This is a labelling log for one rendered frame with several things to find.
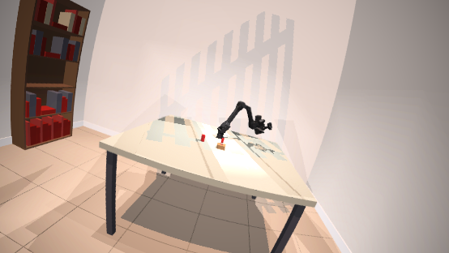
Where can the brown block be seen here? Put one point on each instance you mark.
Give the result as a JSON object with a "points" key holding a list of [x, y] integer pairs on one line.
{"points": [[221, 147]]}

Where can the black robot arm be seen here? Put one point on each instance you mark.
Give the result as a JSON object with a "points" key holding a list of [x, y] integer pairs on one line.
{"points": [[252, 123]]}

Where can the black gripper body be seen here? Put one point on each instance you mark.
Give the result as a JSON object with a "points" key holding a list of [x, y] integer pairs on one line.
{"points": [[261, 128]]}

